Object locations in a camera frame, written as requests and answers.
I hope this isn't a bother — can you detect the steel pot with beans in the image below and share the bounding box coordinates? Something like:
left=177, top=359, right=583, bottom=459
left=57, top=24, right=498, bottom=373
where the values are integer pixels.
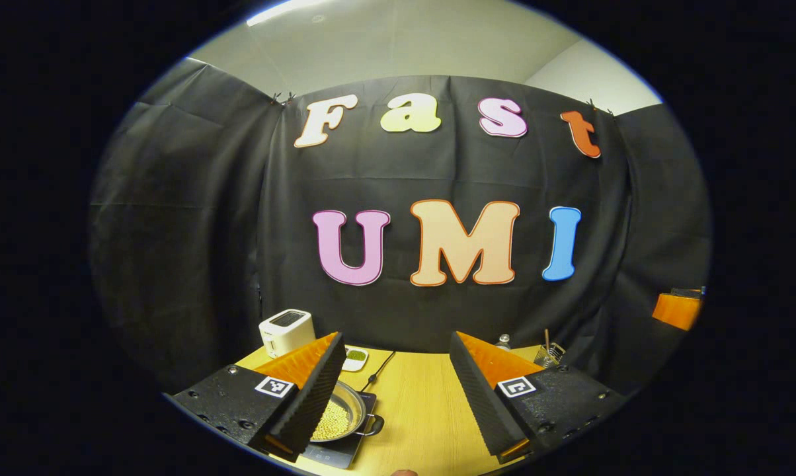
left=309, top=380, right=385, bottom=444

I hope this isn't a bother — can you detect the clear holder with wooden stick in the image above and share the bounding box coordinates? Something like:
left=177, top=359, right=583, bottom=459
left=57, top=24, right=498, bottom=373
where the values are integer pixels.
left=534, top=329, right=566, bottom=369

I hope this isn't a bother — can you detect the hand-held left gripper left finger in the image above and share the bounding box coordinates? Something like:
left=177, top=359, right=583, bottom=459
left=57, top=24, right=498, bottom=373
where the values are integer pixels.
left=172, top=332, right=348, bottom=463

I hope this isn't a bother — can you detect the black induction cooktop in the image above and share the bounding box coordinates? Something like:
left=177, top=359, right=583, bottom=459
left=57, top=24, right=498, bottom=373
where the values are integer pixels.
left=299, top=390, right=378, bottom=470

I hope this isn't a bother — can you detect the black power cable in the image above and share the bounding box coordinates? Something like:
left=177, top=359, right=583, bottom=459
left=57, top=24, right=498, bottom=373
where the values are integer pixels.
left=360, top=351, right=396, bottom=394

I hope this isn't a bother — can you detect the white toaster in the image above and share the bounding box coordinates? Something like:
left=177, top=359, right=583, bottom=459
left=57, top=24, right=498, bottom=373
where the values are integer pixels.
left=259, top=309, right=317, bottom=360

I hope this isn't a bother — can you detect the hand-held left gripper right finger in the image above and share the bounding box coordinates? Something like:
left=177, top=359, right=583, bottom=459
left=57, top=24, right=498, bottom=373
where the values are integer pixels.
left=450, top=331, right=627, bottom=463

